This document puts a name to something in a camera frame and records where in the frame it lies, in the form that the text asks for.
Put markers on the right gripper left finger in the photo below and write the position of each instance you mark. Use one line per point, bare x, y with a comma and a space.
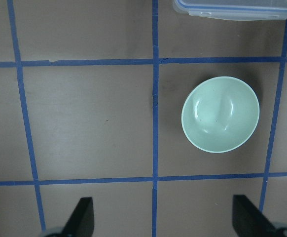
81, 222

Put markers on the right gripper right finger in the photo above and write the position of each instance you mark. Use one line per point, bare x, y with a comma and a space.
248, 221

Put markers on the green bowl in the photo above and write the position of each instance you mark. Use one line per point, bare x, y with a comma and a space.
220, 114

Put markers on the clear plastic food container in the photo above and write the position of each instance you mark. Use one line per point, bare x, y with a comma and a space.
236, 10

